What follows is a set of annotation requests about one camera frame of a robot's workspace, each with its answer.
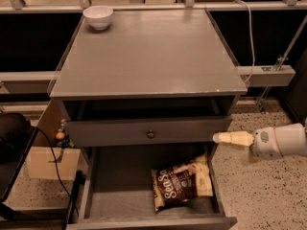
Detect white ceramic bowl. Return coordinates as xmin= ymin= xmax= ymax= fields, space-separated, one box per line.
xmin=83 ymin=6 xmax=113 ymax=30

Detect grey wooden cabinet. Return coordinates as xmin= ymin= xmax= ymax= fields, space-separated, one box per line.
xmin=47 ymin=8 xmax=248 ymax=230

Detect black chair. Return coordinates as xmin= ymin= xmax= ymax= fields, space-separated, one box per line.
xmin=0 ymin=113 xmax=36 ymax=202

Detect cardboard box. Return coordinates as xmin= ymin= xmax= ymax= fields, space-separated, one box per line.
xmin=26 ymin=147 xmax=80 ymax=180

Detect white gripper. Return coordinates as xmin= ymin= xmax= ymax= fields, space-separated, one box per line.
xmin=213 ymin=127 xmax=282 ymax=166

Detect small orange figurine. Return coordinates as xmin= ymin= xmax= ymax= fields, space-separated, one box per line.
xmin=56 ymin=128 xmax=65 ymax=141

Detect black cable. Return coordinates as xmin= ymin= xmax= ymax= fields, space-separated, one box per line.
xmin=33 ymin=126 xmax=81 ymax=218

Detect round metal drawer knob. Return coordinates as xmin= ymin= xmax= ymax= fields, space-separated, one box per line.
xmin=147 ymin=130 xmax=155 ymax=139

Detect brown Sea Salt chip bag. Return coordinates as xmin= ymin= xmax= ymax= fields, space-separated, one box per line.
xmin=151 ymin=154 xmax=213 ymax=213

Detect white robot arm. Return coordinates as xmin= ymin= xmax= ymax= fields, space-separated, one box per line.
xmin=213 ymin=123 xmax=307 ymax=165

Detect open grey drawer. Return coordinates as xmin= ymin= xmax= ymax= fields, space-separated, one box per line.
xmin=66 ymin=143 xmax=237 ymax=230

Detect closed grey drawer front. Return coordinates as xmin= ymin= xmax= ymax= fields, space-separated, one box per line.
xmin=67 ymin=116 xmax=231 ymax=147

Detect white cable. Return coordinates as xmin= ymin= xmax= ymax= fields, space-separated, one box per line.
xmin=233 ymin=0 xmax=256 ymax=84

